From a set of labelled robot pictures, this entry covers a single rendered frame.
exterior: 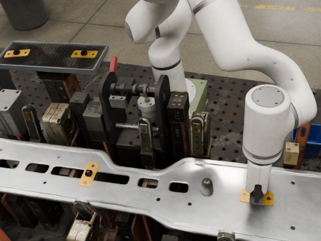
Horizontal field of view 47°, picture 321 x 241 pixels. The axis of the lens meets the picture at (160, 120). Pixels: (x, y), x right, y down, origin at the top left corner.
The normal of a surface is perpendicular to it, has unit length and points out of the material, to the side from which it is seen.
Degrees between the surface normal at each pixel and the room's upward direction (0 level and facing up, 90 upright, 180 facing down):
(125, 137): 0
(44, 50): 0
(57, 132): 90
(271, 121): 90
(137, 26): 78
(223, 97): 0
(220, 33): 58
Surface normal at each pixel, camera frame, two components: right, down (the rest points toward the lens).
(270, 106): -0.12, -0.55
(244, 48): 0.14, 0.03
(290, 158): -0.24, 0.71
